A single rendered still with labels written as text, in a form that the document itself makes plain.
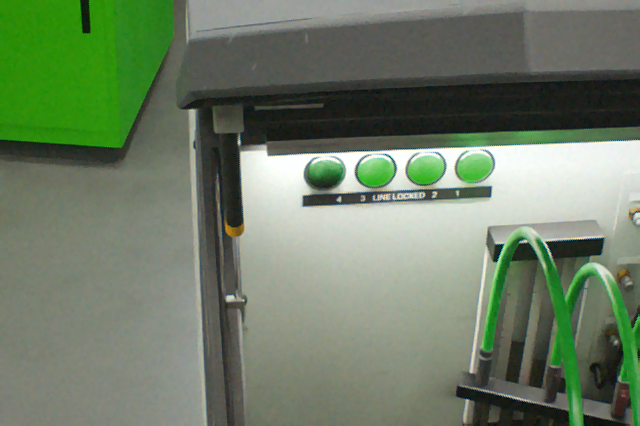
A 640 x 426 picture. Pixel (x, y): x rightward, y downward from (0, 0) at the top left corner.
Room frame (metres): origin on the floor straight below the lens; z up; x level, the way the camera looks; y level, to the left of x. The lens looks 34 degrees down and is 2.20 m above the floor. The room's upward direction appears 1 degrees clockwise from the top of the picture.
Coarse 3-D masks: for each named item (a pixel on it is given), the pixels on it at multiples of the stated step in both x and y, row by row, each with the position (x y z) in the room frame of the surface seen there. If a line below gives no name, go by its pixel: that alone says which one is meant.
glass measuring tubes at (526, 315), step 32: (512, 224) 1.32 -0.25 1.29; (544, 224) 1.32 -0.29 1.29; (576, 224) 1.32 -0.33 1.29; (512, 256) 1.28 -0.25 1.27; (576, 256) 1.29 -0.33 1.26; (512, 288) 1.31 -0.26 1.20; (544, 288) 1.31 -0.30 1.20; (480, 320) 1.30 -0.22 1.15; (512, 320) 1.31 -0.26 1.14; (544, 320) 1.29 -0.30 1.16; (576, 320) 1.30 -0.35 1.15; (512, 352) 1.29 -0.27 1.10; (544, 352) 1.29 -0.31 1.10; (512, 416) 1.30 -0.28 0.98
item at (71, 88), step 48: (0, 0) 3.47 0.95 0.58; (48, 0) 3.45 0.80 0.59; (96, 0) 3.44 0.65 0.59; (144, 0) 3.81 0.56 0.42; (0, 48) 3.47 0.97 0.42; (48, 48) 3.46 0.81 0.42; (96, 48) 3.44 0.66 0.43; (144, 48) 3.78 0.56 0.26; (0, 96) 3.47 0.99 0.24; (48, 96) 3.46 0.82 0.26; (96, 96) 3.44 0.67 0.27; (144, 96) 3.75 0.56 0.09; (0, 144) 3.52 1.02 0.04; (48, 144) 3.50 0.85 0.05; (96, 144) 3.45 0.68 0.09
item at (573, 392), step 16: (512, 240) 1.17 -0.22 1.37; (528, 240) 1.11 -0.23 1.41; (544, 256) 1.07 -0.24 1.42; (496, 272) 1.21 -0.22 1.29; (544, 272) 1.05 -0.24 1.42; (496, 288) 1.22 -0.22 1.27; (560, 288) 1.02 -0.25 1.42; (496, 304) 1.22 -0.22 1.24; (560, 304) 1.00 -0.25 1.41; (496, 320) 1.23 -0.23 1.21; (560, 320) 0.99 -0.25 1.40; (560, 336) 0.97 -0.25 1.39; (480, 352) 1.23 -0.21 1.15; (576, 368) 0.94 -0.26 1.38; (576, 384) 0.93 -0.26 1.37; (576, 400) 0.92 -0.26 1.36; (576, 416) 0.91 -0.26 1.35
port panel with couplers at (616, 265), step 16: (624, 176) 1.33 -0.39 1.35; (624, 192) 1.33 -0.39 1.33; (624, 208) 1.33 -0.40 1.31; (624, 224) 1.33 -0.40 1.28; (624, 240) 1.33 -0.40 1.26; (624, 256) 1.33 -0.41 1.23; (624, 272) 1.33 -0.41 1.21; (624, 288) 1.31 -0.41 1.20; (608, 304) 1.33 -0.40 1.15; (608, 320) 1.33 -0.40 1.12; (608, 336) 1.32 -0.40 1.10; (592, 352) 1.33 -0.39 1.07; (608, 352) 1.34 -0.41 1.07
